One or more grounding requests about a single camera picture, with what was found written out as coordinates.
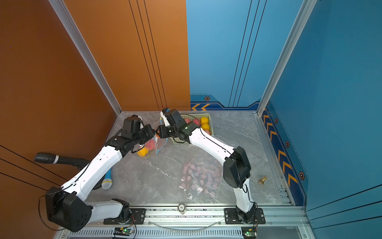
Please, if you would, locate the clear zip-top bag blue zipper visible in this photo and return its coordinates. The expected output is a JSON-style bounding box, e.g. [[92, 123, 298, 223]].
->
[[132, 133, 168, 158]]

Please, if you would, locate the yellow peach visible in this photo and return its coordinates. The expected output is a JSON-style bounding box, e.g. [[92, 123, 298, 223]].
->
[[137, 147, 149, 157]]

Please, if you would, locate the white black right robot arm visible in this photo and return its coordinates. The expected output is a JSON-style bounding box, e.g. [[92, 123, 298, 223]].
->
[[156, 108, 265, 226]]

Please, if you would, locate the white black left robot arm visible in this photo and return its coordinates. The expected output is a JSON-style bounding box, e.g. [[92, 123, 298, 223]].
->
[[44, 115, 155, 232]]

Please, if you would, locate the pink-trimmed bag of bags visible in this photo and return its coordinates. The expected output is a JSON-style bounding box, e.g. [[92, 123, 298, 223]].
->
[[178, 151, 223, 203]]

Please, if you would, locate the green perforated plastic basket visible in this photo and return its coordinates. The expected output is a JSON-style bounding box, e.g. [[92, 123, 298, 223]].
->
[[181, 113, 213, 135]]

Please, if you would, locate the blue handheld microphone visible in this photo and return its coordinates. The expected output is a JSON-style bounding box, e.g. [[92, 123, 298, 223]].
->
[[101, 169, 112, 190]]

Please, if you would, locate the round silver knob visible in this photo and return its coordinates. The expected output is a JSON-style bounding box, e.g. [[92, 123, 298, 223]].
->
[[177, 203, 186, 214]]

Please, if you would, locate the green circuit board left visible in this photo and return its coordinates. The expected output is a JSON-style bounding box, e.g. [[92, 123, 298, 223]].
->
[[113, 228, 135, 238]]

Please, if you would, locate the green circuit board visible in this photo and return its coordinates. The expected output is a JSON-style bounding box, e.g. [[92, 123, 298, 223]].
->
[[113, 228, 135, 238], [241, 227, 257, 239]]

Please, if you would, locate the black microphone on stand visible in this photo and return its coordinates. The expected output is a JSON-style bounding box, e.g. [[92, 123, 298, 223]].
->
[[34, 152, 89, 170]]

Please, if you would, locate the small brass weight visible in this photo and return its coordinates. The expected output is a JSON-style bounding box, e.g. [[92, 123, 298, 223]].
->
[[258, 176, 267, 185]]

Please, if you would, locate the green circuit board right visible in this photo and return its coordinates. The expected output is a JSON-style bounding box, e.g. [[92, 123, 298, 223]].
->
[[241, 227, 257, 239]]

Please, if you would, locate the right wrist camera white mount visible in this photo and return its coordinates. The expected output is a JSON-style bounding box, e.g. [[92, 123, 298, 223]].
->
[[160, 108, 170, 126]]

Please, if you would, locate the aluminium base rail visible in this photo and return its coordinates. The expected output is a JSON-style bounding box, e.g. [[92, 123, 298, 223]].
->
[[55, 204, 315, 239]]

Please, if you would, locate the aluminium corner post left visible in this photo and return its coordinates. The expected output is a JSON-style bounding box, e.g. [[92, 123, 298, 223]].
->
[[49, 0, 122, 115]]

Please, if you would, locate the aluminium corner post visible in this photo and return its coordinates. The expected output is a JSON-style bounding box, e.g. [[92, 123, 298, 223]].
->
[[257, 0, 317, 117], [49, 0, 122, 115]]

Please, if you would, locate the aluminium corner post right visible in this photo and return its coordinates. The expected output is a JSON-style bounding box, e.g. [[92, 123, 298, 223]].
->
[[257, 0, 317, 117]]

